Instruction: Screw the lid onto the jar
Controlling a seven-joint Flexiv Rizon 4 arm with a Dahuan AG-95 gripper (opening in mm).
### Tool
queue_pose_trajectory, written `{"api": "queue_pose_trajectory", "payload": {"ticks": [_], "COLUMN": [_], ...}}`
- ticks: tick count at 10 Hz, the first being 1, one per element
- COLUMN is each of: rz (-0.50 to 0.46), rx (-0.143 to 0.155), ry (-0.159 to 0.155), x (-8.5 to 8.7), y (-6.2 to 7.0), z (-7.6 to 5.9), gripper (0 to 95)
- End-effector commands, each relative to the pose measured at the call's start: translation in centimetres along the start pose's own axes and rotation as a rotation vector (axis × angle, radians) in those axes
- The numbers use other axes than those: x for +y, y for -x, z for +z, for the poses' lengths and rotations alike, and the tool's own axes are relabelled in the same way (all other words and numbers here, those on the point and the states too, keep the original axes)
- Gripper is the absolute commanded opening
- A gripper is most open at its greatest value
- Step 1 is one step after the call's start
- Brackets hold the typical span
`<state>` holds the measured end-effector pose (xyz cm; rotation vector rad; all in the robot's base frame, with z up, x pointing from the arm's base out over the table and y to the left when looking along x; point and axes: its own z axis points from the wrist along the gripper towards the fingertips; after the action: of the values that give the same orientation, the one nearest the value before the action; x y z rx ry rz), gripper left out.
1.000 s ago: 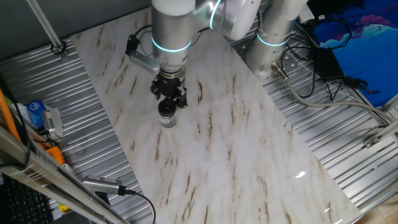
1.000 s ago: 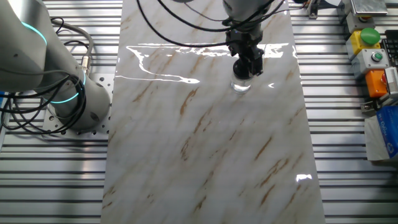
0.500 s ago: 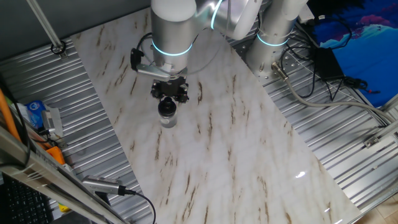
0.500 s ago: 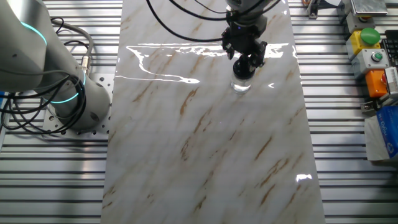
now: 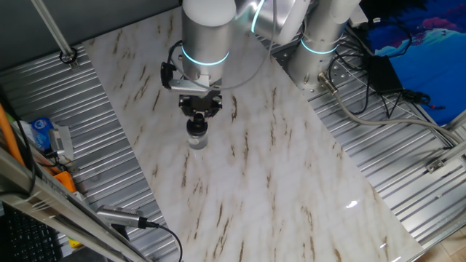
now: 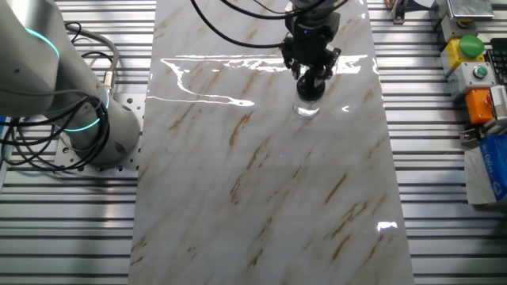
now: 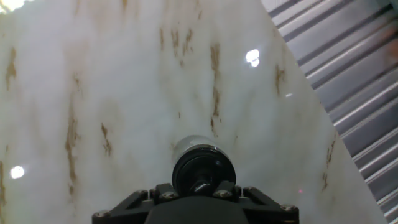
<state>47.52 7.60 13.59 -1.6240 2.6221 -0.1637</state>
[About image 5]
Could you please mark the yellow box green mushroom button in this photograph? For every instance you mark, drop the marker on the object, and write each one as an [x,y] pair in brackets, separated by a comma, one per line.
[75,244]

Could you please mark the aluminium frame beam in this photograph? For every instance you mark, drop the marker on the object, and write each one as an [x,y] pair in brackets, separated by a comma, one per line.
[47,203]

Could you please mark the blue tissue pack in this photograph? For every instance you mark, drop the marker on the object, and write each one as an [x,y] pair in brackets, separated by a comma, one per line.
[40,132]

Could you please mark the black keyboard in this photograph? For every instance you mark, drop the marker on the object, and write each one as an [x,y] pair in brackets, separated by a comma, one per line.
[25,236]

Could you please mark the orange button box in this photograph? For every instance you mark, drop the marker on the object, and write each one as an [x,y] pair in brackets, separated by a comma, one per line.
[65,182]

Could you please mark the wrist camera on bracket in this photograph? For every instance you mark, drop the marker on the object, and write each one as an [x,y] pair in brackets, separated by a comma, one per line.
[182,86]

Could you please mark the black power adapter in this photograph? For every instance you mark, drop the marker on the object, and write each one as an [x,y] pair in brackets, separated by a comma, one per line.
[385,74]

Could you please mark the aluminium corner bracket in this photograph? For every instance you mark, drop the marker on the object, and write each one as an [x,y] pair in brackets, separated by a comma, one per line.
[437,164]

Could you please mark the white marble pattern mat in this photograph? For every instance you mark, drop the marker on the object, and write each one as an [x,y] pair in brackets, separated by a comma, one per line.
[273,174]

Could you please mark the orange tube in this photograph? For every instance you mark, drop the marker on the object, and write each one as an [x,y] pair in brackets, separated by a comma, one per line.
[9,134]

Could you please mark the white power strip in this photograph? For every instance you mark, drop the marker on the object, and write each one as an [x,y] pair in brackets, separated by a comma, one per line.
[358,16]

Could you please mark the small silver metal bracket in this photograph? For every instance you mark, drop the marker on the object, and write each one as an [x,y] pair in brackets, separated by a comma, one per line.
[62,142]

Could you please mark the black dropper lid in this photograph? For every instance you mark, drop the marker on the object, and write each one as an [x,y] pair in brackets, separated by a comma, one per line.
[197,125]

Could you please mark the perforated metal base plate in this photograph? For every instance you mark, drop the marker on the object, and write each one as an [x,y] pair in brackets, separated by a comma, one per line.
[342,74]

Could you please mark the small clear glass jar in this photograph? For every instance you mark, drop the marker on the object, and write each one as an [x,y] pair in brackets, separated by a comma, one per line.
[198,142]

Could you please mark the aluminium pole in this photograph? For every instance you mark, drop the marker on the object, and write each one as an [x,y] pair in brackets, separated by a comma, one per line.
[54,32]

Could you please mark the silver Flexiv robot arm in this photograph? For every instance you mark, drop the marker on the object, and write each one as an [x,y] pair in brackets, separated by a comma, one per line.
[207,40]

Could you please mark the blue printed cloth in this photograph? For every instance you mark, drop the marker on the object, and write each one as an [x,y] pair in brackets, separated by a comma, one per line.
[429,54]

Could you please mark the silver ribbed camera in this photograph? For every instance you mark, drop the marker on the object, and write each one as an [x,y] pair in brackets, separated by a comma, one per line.
[118,216]

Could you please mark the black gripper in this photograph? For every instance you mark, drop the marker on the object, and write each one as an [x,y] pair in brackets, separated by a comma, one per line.
[200,103]

